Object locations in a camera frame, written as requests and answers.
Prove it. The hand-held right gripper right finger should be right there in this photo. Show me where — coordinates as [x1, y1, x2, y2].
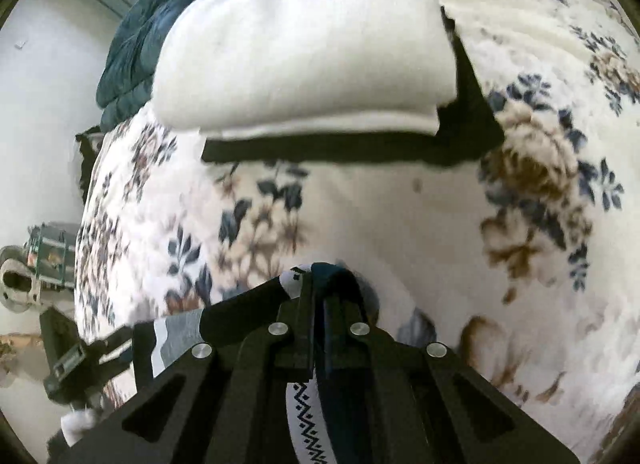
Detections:
[315, 265, 582, 464]

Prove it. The striped knit sweater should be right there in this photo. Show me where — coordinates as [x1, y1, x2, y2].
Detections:
[132, 261, 381, 464]

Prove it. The green storage rack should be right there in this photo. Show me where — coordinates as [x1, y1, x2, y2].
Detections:
[26, 223, 79, 291]

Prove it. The floral bed blanket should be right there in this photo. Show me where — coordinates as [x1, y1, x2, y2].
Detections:
[74, 0, 640, 464]

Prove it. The folded black garment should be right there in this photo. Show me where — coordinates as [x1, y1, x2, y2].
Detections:
[200, 5, 506, 168]

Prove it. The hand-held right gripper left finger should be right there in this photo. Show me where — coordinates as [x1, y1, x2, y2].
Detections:
[47, 274, 316, 464]

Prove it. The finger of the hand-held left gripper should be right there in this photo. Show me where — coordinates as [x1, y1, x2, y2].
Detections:
[101, 345, 137, 376]
[96, 325, 137, 353]

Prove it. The folded white garment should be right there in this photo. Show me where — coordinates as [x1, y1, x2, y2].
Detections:
[150, 0, 459, 141]

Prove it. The teal quilted comforter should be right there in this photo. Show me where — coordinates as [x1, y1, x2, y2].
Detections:
[96, 0, 311, 133]

